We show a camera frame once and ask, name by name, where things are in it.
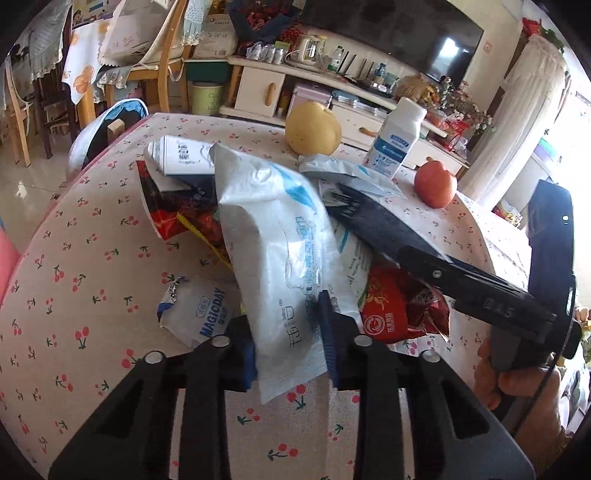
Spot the white television cabinet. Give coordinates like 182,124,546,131
219,55,472,176

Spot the white milk bottle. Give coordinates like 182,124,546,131
362,97,428,181

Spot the red apple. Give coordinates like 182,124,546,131
414,157,459,209

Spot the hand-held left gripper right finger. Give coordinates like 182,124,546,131
318,291,536,480

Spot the dark wooden chair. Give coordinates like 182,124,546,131
32,4,77,160

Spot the small white and blue wrapper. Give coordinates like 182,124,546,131
157,276,243,349

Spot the white rice bag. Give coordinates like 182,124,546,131
194,14,238,58

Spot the white wet wipes packet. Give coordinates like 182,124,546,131
210,143,363,404

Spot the red snack wrapper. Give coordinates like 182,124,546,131
360,263,451,344

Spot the green waste bin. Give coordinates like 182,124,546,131
191,80,226,116

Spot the dried flower bouquet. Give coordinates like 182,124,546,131
434,80,492,134

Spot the wooden chair with white cloth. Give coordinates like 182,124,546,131
97,0,192,116

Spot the white and blue packet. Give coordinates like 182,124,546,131
299,154,402,200
330,217,372,301

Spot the yellow pear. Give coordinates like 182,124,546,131
285,100,343,157

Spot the black television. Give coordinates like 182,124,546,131
300,0,485,88

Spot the glass kettle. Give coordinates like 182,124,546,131
295,34,326,64

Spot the light wooden chair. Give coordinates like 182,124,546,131
2,55,35,167

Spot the cherry print tablecloth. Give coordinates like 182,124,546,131
0,112,532,480

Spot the red and silver torn wrapper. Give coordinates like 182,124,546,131
136,160,222,241

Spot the dining table with orange-print cloth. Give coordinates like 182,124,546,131
62,18,121,130

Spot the person's right hand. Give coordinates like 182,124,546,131
473,337,568,444

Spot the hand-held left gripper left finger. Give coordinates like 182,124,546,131
48,316,257,480

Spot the small chair with cat cushion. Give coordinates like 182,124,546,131
68,99,149,182

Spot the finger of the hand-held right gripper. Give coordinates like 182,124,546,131
337,184,529,301

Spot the pink storage case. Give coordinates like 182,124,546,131
291,83,333,112

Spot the red and blue bouquet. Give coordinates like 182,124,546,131
230,0,308,44

